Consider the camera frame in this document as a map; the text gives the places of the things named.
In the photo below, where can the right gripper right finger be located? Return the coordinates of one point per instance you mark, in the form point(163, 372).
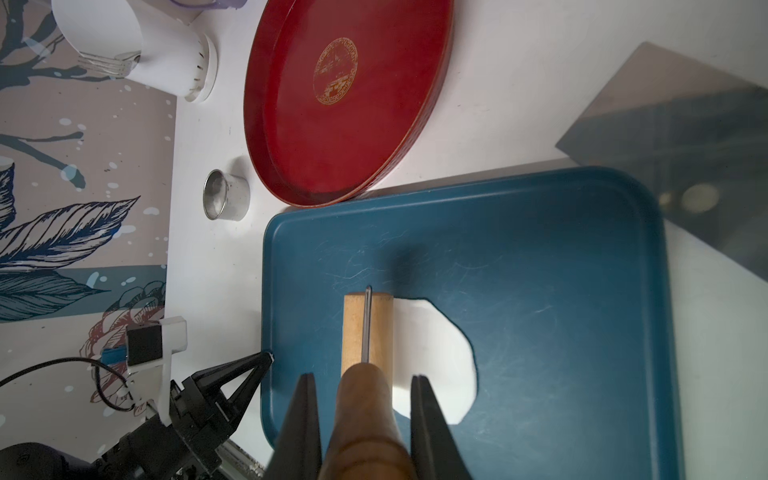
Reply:
point(433, 450)

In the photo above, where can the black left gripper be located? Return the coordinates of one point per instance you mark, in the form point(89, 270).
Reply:
point(205, 410)

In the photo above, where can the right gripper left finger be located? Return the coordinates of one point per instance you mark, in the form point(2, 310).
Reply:
point(298, 454)

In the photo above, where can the wooden rolling pin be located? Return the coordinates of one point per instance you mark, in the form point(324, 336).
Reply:
point(365, 442)

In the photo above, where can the white dough piece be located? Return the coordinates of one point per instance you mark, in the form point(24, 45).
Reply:
point(427, 343)

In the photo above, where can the teal plastic tray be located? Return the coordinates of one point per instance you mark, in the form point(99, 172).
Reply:
point(559, 280)

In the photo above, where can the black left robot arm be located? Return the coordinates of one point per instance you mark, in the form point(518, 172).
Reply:
point(125, 460)

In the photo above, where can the small round metal cutter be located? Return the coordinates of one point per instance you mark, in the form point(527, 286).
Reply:
point(225, 196)

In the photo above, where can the round red tray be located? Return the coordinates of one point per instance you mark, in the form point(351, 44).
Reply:
point(337, 92)

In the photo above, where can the white cutlery holder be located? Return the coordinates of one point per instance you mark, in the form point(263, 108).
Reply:
point(139, 42)

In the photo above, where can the purple mug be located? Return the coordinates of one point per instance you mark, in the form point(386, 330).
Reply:
point(210, 4)

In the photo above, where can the metal spatula wooden handle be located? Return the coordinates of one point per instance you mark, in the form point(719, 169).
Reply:
point(693, 135)

